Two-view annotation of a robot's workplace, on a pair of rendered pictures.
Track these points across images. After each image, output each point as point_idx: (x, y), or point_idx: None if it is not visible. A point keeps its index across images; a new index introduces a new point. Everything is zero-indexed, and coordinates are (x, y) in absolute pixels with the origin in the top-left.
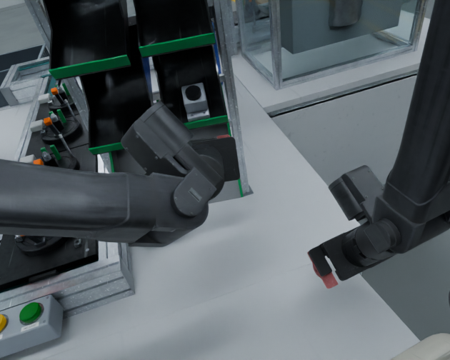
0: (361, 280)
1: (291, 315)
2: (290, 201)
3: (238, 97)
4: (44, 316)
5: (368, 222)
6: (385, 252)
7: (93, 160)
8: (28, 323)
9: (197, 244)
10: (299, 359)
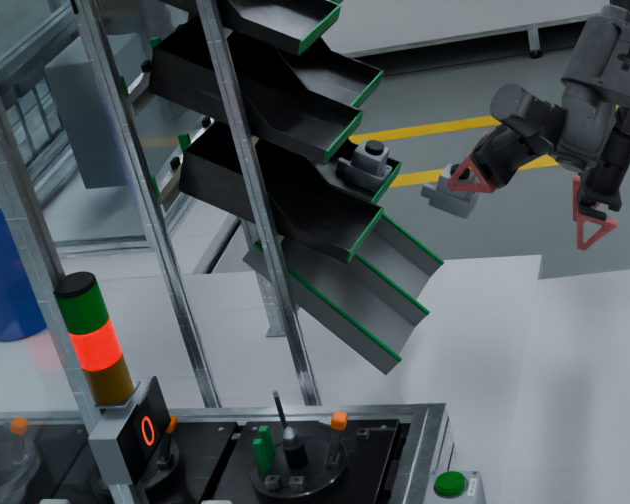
0: (582, 276)
1: (587, 331)
2: (426, 294)
3: (121, 292)
4: (465, 473)
5: (610, 135)
6: None
7: None
8: (465, 487)
9: (422, 386)
10: None
